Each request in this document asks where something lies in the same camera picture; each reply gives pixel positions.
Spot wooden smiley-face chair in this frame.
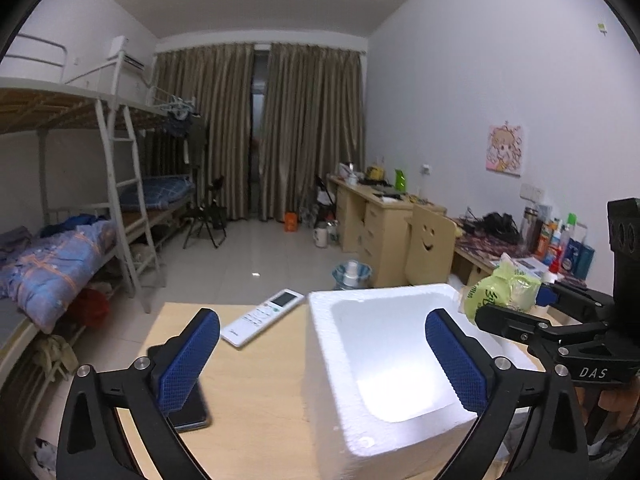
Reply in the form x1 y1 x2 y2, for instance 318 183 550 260
404 203 458 286

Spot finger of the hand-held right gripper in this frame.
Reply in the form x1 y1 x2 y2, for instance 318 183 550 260
536 281 618 325
474 304 613 361

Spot white remote control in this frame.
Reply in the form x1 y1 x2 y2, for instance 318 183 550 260
220 288 306 349

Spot white foam box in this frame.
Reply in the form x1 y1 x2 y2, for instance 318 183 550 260
302 282 551 480

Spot dark patterned desk cloth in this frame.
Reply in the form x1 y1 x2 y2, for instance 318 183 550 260
450 215 591 288

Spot row of toiletry bottles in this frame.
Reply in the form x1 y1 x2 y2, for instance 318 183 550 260
542 203 596 281

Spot beige curtain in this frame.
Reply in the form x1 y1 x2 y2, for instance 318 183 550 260
151 42 257 221
259 42 365 221

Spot printed paper sheet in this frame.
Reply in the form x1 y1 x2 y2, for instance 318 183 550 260
507 256 547 276

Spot blue-lined trash bin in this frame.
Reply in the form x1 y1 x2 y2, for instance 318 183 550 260
332 260 373 291

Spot blue bedding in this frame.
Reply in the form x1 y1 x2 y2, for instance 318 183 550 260
119 175 196 212

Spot person's right hand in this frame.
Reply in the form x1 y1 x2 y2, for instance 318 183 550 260
597 377 640 436

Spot dark glass jar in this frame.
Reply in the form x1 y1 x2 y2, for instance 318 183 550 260
522 206 544 256

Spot white metal bunk bed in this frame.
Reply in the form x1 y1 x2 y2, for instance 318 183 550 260
0 34 208 411

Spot white air conditioner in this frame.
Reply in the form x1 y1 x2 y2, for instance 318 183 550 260
111 35 147 71

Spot dark hanging clothes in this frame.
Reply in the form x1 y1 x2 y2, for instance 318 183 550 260
165 107 208 181

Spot black smartphone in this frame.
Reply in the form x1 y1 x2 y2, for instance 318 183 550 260
146 344 211 433

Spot cartoon wall poster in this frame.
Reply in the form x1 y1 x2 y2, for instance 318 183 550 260
486 124 527 177

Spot light wooden desk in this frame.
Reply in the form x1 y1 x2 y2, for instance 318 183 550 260
327 175 448 288
448 247 501 293

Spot green plastic bag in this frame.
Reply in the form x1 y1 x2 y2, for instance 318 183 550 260
459 254 543 328

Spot blue patterned blanket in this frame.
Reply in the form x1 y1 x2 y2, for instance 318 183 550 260
0 220 121 333

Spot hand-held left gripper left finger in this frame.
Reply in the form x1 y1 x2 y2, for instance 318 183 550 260
56 307 222 480

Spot black bag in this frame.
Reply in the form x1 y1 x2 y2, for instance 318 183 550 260
480 211 521 241

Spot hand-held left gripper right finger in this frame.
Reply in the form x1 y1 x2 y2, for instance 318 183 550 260
425 308 588 480

